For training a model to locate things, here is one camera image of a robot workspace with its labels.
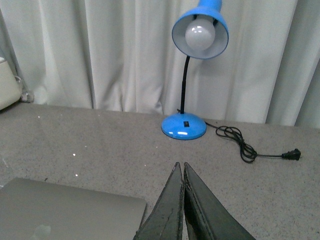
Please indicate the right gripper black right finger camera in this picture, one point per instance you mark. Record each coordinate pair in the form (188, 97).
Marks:
(206, 218)

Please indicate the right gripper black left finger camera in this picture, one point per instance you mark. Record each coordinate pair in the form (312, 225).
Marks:
(166, 219)

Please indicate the grey laptop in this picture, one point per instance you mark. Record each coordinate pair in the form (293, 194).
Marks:
(38, 210)

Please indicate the white curtain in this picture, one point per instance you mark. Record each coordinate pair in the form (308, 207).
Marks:
(119, 55)

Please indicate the white blender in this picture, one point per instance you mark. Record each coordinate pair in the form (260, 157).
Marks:
(10, 91)

